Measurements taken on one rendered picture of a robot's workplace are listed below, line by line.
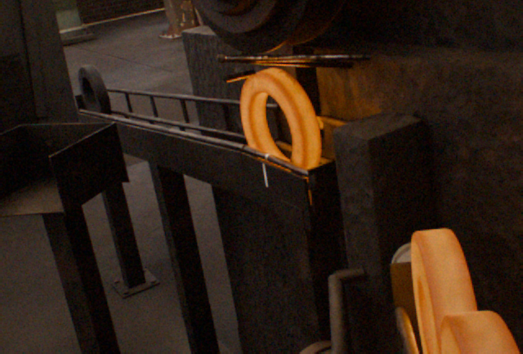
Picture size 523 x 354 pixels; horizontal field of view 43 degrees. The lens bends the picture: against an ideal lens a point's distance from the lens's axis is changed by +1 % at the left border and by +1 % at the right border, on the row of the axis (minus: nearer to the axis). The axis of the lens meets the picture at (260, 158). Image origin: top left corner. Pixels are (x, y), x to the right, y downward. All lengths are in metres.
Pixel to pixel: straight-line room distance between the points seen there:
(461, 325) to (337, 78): 0.61
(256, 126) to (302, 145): 0.15
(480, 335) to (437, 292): 0.11
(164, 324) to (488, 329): 1.65
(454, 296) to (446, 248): 0.04
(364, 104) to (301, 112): 0.09
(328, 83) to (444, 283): 0.53
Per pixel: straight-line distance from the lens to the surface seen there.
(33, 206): 1.41
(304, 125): 0.96
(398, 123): 0.84
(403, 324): 0.66
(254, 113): 1.09
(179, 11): 8.04
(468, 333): 0.44
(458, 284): 0.55
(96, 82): 1.97
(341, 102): 1.00
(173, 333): 1.98
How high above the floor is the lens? 1.05
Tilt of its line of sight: 19 degrees down
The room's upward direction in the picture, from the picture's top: 9 degrees counter-clockwise
